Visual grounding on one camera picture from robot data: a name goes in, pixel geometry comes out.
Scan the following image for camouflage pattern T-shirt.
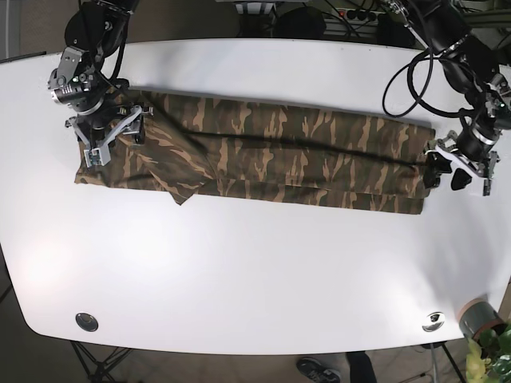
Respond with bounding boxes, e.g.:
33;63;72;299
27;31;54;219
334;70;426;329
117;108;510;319
75;92;435;215

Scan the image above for silver table grommet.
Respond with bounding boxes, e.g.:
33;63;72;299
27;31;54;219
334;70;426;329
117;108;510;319
75;312;99;332
422;311;446;333

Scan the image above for right silver table grommet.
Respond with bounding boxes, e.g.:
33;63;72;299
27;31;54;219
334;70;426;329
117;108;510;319
422;311;446;333

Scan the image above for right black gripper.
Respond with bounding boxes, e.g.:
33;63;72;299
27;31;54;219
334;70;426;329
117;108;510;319
65;104;146;168

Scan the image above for green potted plant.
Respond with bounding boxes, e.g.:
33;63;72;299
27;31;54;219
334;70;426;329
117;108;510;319
465;324;510;383

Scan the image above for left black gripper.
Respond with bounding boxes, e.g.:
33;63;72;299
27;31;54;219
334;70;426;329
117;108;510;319
422;116;505;196

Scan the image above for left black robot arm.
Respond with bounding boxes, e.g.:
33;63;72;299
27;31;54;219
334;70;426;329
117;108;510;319
382;1;510;196

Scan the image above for left silver table grommet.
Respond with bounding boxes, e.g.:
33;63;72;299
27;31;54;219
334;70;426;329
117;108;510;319
75;312;99;332

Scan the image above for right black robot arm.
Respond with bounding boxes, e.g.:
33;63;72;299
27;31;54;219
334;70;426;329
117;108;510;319
47;1;153;168

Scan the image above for grey plant pot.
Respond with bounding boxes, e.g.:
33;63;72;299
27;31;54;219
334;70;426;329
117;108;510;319
457;298;507;340

